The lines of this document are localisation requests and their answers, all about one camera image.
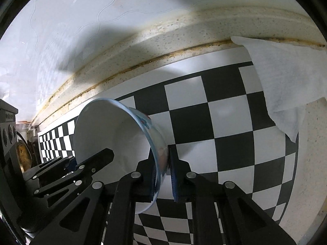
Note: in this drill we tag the black white checkered mat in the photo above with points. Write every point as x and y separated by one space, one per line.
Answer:
230 132

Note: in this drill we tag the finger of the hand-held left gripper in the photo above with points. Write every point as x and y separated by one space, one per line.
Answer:
102 157
72 163

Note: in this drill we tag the white bowl floral print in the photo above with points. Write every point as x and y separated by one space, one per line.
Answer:
109 132

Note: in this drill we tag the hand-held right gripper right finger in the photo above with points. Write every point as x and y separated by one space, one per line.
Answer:
174 177

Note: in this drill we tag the white cloth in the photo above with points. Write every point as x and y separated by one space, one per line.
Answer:
281 76

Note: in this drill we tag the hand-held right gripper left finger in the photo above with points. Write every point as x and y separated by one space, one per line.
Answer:
122 209

